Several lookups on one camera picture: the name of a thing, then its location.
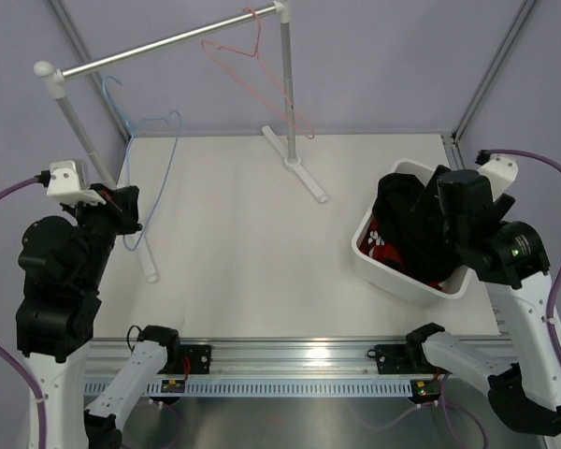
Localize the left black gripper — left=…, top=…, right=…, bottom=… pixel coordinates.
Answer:
left=62, top=181, right=143, bottom=289

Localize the red black plaid shirt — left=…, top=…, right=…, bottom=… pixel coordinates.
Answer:
left=358, top=220, right=455, bottom=291

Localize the pink clothes hanger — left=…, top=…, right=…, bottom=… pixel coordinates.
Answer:
left=200, top=7, right=316, bottom=140

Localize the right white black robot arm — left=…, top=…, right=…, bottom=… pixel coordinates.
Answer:
left=404, top=169, right=561, bottom=437

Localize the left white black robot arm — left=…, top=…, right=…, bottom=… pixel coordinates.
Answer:
left=16, top=183, right=182, bottom=448

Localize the white plastic basket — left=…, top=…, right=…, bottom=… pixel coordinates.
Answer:
left=352, top=159, right=472, bottom=308

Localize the silver white clothes rack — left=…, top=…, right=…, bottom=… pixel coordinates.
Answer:
left=34, top=1, right=328, bottom=283

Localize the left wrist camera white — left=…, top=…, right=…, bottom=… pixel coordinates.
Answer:
left=37, top=159, right=106, bottom=207

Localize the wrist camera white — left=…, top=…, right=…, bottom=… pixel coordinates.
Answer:
left=37, top=159, right=106, bottom=207
left=476, top=150, right=519, bottom=199

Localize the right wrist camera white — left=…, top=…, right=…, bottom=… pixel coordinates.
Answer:
left=476, top=150, right=519, bottom=199

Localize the slotted cable duct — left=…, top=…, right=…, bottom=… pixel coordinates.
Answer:
left=83, top=378, right=415, bottom=398

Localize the aluminium mounting rail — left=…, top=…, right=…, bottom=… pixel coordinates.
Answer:
left=40, top=339, right=552, bottom=380

